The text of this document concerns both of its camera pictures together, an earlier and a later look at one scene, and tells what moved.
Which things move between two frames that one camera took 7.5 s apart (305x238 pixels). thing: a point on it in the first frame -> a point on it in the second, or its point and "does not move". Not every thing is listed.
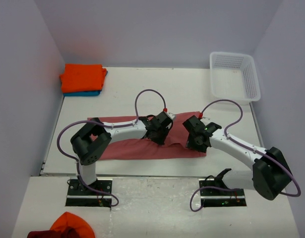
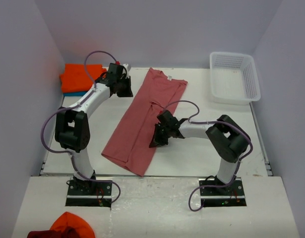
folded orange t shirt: [78, 78] does not move
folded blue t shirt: [93, 93] does not move
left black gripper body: [159, 138] -> [124, 89]
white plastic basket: [233, 77] does not move
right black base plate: [220, 198] does not move
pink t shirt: [175, 146] -> [130, 142]
